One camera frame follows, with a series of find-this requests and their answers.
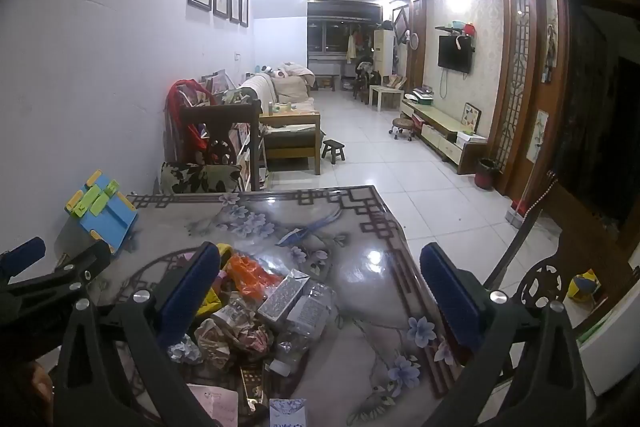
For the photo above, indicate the grey patterned box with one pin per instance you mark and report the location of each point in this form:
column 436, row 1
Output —
column 282, row 299

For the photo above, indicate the flat white box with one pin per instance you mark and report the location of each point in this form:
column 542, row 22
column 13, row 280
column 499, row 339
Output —
column 472, row 138

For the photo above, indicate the floral cushion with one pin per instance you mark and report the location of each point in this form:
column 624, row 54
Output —
column 200, row 178

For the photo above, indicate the small dark stool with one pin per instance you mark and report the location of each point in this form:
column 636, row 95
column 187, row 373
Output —
column 333, row 146

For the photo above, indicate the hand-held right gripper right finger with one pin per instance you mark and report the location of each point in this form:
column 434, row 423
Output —
column 445, row 297

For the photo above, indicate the white blue patterned packet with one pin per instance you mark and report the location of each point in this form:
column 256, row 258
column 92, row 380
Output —
column 287, row 414

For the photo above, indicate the dark wooden chair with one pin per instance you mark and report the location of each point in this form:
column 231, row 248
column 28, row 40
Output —
column 220, row 112

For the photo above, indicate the colourful framed picture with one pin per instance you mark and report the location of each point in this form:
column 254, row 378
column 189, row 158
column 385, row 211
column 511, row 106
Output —
column 471, row 117

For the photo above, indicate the yellow blue toy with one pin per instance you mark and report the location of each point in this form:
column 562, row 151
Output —
column 582, row 287

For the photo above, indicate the wall poster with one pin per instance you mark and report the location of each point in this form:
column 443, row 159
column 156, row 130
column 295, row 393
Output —
column 551, row 37
column 539, row 134

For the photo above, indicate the red bag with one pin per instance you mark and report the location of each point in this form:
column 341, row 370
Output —
column 182, row 94

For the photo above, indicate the carved wooden chair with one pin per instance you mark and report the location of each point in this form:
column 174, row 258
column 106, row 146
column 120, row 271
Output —
column 580, row 219

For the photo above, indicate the beige sofa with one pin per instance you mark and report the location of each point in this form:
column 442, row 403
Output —
column 290, row 89

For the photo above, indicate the silvery wrapper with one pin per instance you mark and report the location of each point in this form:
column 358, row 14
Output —
column 184, row 351

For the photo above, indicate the dark red waste bin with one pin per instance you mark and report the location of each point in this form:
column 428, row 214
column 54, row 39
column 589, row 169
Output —
column 486, row 177

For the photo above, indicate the white side table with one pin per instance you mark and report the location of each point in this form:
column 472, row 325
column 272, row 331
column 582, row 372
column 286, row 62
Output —
column 386, row 90

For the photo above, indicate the long TV cabinet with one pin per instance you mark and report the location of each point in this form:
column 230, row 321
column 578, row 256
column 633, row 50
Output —
column 440, row 127

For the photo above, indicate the window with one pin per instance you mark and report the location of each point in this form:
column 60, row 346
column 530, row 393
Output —
column 325, row 39

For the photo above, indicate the picture book rack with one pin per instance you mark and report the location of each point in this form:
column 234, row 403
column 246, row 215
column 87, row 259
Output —
column 245, row 142

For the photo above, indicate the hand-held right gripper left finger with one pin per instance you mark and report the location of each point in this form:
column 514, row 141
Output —
column 187, row 297

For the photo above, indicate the wall shelf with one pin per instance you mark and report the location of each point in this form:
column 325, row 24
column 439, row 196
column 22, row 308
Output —
column 452, row 28

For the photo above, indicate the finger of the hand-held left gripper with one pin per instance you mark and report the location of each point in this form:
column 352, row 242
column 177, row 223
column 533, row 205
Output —
column 75, row 269
column 22, row 254

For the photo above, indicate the mop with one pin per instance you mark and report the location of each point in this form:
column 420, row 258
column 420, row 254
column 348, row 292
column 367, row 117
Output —
column 512, row 217

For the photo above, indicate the stack of books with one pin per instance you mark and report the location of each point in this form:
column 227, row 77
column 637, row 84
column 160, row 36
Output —
column 419, row 96

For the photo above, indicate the orange plastic bag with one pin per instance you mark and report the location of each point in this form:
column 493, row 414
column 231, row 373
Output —
column 250, row 279

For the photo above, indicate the blue folding book stand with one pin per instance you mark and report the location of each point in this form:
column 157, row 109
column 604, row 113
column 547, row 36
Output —
column 107, row 222

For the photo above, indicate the white low cabinet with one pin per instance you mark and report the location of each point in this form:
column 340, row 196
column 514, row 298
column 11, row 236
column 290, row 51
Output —
column 615, row 347

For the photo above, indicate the pink paper card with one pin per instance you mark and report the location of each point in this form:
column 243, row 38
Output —
column 215, row 407

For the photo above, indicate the standing air conditioner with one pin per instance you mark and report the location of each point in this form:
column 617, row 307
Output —
column 384, row 52

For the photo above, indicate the small clear plastic packet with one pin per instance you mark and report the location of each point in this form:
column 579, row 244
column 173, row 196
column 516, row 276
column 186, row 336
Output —
column 287, row 362

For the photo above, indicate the yellow packet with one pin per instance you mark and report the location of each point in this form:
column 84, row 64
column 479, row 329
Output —
column 210, row 304

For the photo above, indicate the round wheeled stool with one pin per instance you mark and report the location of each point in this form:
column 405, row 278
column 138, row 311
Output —
column 402, row 124

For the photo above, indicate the clear plastic bag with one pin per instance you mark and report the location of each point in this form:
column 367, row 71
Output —
column 312, row 309

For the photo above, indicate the wall television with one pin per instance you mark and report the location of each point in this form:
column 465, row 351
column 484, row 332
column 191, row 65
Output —
column 455, row 54

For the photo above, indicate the wooden bench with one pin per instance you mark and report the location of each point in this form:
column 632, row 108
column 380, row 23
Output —
column 326, row 80

